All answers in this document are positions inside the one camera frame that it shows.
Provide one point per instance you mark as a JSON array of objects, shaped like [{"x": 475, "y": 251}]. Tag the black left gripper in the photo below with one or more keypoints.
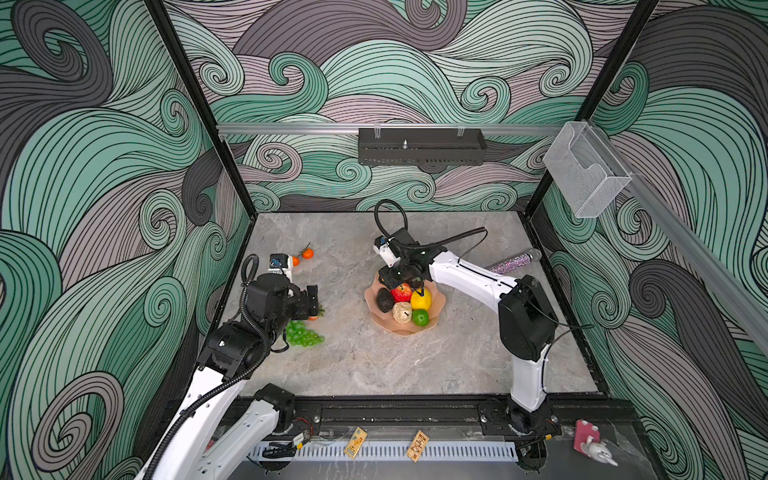
[{"x": 302, "y": 309}]

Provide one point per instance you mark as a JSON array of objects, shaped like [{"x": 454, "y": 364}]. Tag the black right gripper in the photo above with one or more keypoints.
[{"x": 387, "y": 278}]

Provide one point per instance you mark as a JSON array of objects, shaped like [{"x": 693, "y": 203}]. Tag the red fake apple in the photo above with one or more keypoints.
[{"x": 402, "y": 293}]

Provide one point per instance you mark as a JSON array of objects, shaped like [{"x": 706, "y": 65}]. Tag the yellow fake lemon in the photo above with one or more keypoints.
[{"x": 421, "y": 299}]

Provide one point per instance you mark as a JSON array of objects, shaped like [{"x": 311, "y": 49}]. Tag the dark fake avocado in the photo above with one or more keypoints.
[{"x": 384, "y": 300}]

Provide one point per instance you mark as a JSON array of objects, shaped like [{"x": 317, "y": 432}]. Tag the green fake lime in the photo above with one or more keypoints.
[{"x": 420, "y": 317}]

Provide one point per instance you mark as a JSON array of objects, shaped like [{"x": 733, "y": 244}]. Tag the orange cherry tomato with stem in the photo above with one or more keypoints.
[{"x": 307, "y": 252}]

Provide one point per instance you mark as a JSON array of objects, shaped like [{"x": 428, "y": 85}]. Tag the pink scalloped fruit bowl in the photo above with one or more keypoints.
[{"x": 386, "y": 320}]

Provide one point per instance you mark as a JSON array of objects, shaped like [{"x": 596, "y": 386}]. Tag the red fake strawberry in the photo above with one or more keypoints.
[{"x": 319, "y": 314}]

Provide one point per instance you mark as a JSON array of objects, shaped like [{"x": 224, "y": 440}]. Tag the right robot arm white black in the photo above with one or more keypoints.
[{"x": 527, "y": 321}]

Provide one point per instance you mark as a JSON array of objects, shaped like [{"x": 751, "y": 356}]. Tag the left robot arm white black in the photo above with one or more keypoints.
[{"x": 188, "y": 449}]

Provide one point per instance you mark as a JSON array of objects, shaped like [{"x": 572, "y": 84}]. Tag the green fake grape bunch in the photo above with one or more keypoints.
[{"x": 298, "y": 334}]

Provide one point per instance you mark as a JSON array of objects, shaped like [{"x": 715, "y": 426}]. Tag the purple glitter tube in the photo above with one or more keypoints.
[{"x": 515, "y": 262}]

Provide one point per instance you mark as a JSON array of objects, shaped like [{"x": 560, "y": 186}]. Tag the yellow tag left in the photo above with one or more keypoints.
[{"x": 355, "y": 443}]

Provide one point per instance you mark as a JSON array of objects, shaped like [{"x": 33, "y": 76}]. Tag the yellow tag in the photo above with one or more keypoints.
[
  {"x": 417, "y": 446},
  {"x": 355, "y": 443}
]

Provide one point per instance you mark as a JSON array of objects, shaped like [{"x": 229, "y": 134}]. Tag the yellow tag right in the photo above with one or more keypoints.
[{"x": 417, "y": 446}]

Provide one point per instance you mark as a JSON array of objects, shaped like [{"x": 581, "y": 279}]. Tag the pink white plush toy right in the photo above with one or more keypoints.
[{"x": 587, "y": 441}]

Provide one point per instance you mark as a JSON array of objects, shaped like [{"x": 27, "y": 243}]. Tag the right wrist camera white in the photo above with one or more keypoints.
[{"x": 382, "y": 247}]

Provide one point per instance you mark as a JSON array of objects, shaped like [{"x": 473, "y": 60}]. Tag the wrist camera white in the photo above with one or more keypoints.
[
  {"x": 281, "y": 263},
  {"x": 382, "y": 247}
]

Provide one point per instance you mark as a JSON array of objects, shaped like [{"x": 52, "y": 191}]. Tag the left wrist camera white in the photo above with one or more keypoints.
[{"x": 281, "y": 263}]

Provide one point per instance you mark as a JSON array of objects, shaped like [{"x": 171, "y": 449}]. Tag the black wall tray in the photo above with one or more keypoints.
[{"x": 420, "y": 146}]

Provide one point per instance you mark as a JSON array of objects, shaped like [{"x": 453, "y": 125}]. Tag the white slotted cable duct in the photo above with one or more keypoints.
[{"x": 396, "y": 451}]

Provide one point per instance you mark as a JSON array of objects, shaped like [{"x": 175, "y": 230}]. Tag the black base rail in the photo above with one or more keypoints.
[{"x": 488, "y": 414}]

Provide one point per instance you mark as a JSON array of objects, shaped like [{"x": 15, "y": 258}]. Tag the black corner frame post right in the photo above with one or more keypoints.
[{"x": 616, "y": 58}]

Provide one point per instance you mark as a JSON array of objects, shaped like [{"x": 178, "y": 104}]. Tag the black corner frame post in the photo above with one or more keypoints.
[
  {"x": 616, "y": 58},
  {"x": 174, "y": 47}
]

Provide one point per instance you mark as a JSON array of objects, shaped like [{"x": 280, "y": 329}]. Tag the clear acrylic wall box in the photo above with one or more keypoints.
[{"x": 586, "y": 167}]

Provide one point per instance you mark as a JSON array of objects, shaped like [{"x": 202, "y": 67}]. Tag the black corner frame post left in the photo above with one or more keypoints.
[{"x": 174, "y": 47}]

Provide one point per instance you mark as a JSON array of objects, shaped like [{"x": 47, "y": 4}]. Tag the aluminium right rail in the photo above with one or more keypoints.
[{"x": 718, "y": 223}]

